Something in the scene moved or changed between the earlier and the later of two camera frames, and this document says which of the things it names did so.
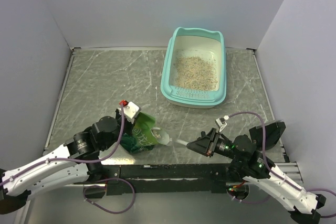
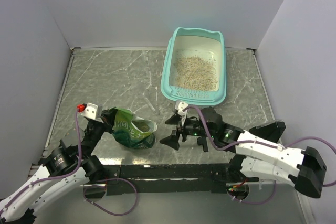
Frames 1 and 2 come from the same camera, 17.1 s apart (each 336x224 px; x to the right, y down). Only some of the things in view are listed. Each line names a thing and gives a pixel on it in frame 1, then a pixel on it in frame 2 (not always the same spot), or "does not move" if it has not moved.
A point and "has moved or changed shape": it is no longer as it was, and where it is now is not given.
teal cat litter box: [193, 72] does not move
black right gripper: [201, 145] → [171, 140]
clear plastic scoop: [181, 142] → [155, 112]
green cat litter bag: [145, 136] has moved or changed shape
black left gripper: [130, 126] → [108, 116]
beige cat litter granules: [196, 73] does not move
